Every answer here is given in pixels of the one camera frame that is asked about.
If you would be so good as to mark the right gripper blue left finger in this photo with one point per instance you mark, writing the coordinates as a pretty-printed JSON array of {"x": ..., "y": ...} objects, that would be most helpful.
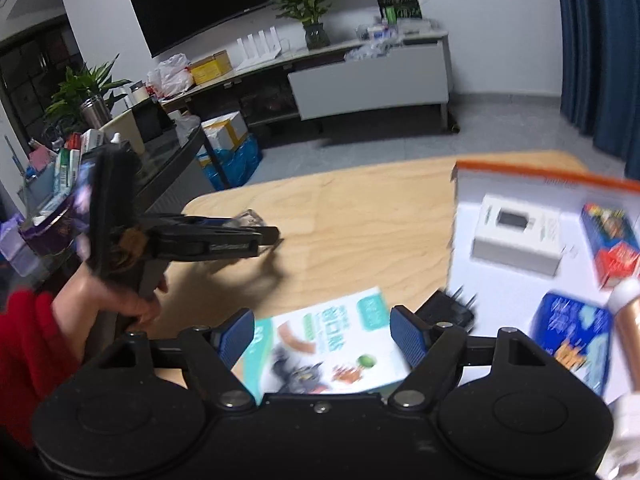
[{"x": 211, "y": 353}]

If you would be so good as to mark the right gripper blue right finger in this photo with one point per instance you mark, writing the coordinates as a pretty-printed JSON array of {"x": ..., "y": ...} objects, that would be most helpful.
[{"x": 434, "y": 353}]

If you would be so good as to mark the black charger plug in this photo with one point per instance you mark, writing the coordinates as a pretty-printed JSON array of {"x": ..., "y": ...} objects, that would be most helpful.
[{"x": 452, "y": 308}]

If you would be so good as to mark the green white carton box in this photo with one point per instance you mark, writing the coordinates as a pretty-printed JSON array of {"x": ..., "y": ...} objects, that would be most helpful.
[{"x": 341, "y": 346}]

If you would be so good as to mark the blue tissue pack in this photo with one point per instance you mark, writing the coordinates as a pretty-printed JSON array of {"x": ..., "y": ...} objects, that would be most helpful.
[{"x": 578, "y": 335}]

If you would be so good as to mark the white handheld device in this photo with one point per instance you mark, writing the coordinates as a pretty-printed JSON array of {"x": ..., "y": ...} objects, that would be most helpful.
[{"x": 622, "y": 458}]

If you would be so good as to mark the person left hand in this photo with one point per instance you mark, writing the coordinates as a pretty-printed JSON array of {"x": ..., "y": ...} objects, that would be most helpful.
[{"x": 85, "y": 295}]

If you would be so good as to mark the purple storage basket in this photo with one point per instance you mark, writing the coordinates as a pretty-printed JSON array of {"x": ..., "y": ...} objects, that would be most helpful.
[{"x": 36, "y": 246}]

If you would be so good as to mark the black round coffee table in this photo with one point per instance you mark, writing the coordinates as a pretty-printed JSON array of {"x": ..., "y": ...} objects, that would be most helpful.
[{"x": 170, "y": 175}]

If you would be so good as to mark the orange white tray box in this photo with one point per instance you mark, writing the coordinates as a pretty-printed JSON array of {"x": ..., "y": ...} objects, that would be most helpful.
[{"x": 508, "y": 296}]

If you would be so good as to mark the wooden table board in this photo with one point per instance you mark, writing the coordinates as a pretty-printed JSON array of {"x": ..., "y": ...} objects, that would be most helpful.
[{"x": 343, "y": 231}]

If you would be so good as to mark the steel thermos cup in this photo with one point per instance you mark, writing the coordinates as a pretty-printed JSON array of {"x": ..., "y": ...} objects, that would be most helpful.
[{"x": 95, "y": 112}]

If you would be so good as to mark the blue bag with boxes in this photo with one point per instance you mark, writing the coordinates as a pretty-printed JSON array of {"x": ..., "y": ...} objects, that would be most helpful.
[{"x": 236, "y": 150}]

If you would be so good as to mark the white charger box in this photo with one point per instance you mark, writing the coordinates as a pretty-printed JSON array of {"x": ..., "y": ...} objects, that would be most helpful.
[{"x": 522, "y": 235}]

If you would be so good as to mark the large leafy plant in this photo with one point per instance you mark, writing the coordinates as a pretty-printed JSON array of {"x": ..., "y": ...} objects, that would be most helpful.
[{"x": 79, "y": 86}]

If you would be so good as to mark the white plastic bag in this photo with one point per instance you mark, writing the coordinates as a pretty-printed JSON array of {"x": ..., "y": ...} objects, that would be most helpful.
[{"x": 171, "y": 77}]

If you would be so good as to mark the yellow box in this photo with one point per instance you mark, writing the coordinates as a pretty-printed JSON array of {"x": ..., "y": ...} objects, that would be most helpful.
[{"x": 211, "y": 67}]

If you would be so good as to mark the copper bottle white cap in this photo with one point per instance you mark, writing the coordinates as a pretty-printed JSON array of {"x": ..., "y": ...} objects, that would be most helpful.
[{"x": 624, "y": 306}]

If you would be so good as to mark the red blue card box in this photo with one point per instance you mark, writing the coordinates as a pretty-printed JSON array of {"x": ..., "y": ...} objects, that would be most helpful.
[{"x": 614, "y": 246}]

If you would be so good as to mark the white router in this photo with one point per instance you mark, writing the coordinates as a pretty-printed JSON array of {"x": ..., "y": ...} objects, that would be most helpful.
[{"x": 262, "y": 48}]

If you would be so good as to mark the white tv cabinet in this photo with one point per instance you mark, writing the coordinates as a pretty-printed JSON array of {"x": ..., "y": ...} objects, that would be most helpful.
[{"x": 410, "y": 69}]

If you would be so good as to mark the potted green plant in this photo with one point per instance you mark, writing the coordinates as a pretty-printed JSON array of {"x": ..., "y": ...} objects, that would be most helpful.
[{"x": 309, "y": 14}]

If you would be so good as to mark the black green display box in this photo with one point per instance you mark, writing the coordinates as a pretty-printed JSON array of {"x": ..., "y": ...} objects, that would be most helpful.
[{"x": 394, "y": 10}]

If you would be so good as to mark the blue curtain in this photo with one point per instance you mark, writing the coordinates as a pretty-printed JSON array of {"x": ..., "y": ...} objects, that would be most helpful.
[{"x": 600, "y": 76}]

